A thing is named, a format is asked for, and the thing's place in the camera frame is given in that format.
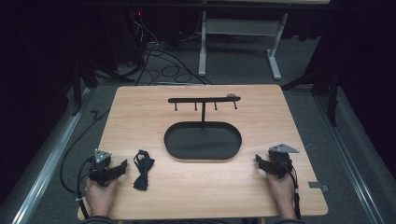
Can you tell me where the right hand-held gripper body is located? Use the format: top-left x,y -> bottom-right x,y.
266,143 -> 301,180

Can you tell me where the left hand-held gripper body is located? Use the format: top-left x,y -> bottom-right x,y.
88,148 -> 114,188

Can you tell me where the person's left hand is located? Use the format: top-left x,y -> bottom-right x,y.
85,176 -> 119,217

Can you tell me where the person's right hand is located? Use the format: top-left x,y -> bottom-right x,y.
265,172 -> 297,220

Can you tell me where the black bow tie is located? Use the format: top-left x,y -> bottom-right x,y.
133,149 -> 156,191

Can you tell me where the grey tape piece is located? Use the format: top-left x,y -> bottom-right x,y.
307,181 -> 330,193

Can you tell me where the black hook stand with tray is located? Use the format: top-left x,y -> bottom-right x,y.
163,95 -> 243,161

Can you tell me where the black metal stand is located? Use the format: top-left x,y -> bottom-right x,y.
280,36 -> 341,128

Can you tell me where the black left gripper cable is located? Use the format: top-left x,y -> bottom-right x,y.
59,108 -> 111,220

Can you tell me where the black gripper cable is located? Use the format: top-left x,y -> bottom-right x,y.
279,160 -> 303,220
59,108 -> 111,220

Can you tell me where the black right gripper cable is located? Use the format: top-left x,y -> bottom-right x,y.
279,160 -> 303,220

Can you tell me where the grey metal floor rail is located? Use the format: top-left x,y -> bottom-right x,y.
11,87 -> 94,224
312,92 -> 389,224

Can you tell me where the tangle of black floor cables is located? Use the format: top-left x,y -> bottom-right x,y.
125,12 -> 214,87

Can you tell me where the white desk frame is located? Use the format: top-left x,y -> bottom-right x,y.
198,10 -> 289,81

